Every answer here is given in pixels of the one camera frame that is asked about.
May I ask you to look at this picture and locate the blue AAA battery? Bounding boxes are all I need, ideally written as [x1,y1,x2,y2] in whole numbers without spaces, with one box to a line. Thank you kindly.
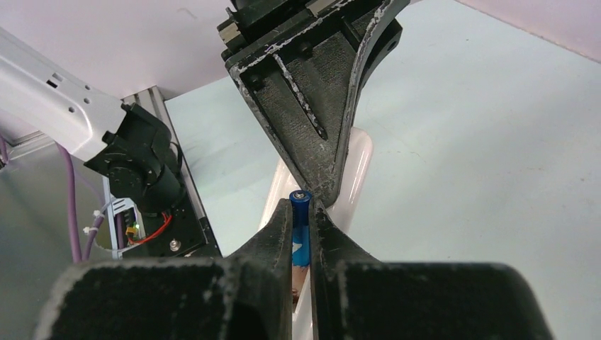
[289,190,312,267]

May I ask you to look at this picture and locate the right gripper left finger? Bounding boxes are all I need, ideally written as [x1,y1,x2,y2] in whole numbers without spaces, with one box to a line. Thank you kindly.
[33,199,293,339]

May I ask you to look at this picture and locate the white AC remote control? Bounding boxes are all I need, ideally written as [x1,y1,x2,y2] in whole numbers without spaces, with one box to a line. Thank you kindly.
[259,127,373,340]

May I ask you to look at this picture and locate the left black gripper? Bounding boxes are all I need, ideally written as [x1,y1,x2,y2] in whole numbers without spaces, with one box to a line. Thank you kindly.
[217,0,408,206]

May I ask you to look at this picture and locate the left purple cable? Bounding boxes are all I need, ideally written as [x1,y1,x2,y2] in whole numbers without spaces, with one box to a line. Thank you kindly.
[0,136,106,264]

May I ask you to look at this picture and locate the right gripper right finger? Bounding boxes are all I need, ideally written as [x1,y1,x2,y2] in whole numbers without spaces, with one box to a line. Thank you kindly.
[309,201,553,339]

